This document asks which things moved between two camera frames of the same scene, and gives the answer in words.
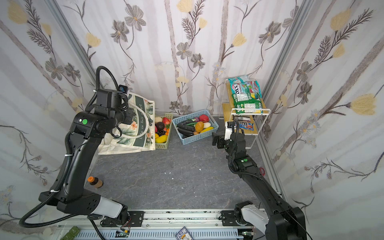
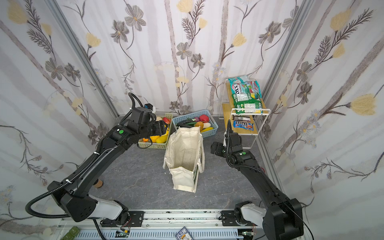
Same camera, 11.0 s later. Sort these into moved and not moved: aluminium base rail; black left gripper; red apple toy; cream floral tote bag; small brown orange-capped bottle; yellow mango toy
Moved: black left gripper; cream floral tote bag
Not moved: yellow mango toy; red apple toy; aluminium base rail; small brown orange-capped bottle
